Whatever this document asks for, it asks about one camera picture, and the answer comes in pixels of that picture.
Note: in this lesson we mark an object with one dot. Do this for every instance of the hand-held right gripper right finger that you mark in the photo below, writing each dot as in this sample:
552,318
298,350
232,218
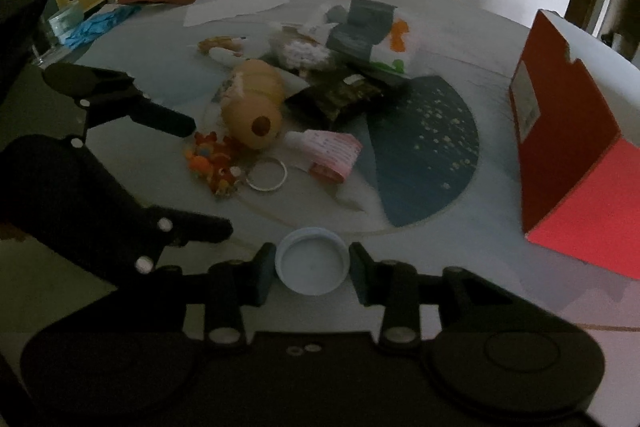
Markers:
360,274

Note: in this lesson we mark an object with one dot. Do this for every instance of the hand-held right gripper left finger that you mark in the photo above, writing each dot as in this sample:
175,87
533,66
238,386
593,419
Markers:
265,274

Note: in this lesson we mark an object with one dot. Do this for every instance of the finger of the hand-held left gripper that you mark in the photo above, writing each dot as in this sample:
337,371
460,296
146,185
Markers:
200,228
160,119

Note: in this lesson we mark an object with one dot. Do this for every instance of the white round bottle cap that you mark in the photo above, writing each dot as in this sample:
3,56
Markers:
312,264

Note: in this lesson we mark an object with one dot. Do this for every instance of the yellow snack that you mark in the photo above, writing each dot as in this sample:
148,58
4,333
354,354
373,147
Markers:
217,44

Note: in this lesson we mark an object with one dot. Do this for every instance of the white green grey packet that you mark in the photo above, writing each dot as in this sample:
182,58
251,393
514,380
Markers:
385,52

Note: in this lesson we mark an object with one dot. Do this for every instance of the tan rounded toy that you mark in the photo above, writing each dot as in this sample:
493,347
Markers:
250,107

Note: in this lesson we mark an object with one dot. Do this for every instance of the blue disposable gloves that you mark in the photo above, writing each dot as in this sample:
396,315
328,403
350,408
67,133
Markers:
95,27

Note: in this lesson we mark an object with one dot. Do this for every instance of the white paper towel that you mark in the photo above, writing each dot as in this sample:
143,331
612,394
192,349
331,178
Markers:
225,9

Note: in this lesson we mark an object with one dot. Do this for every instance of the pink labelled tube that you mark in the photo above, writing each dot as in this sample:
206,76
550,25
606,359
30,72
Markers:
330,147

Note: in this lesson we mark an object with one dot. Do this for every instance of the pack of cotton swabs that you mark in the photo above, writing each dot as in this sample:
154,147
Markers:
300,52

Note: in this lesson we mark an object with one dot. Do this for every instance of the dark snack packet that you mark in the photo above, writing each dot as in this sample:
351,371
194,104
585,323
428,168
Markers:
340,94

